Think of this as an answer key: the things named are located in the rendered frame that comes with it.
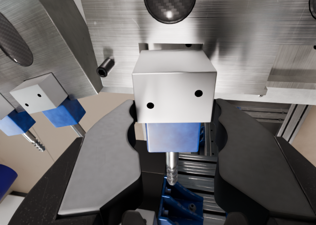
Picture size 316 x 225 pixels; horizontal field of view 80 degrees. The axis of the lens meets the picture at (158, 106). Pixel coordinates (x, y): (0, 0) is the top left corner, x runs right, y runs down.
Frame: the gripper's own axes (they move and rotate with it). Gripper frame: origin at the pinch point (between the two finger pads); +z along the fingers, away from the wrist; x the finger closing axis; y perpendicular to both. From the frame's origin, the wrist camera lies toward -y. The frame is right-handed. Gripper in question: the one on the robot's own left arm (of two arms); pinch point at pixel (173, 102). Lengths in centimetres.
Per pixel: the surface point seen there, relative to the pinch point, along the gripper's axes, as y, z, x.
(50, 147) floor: 121, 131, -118
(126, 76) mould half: 0.2, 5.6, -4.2
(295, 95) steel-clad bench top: 6.0, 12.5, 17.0
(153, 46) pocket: -2.0, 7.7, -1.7
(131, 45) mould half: -2.8, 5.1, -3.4
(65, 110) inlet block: 6.5, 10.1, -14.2
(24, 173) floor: 180, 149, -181
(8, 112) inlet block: 7.9, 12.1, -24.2
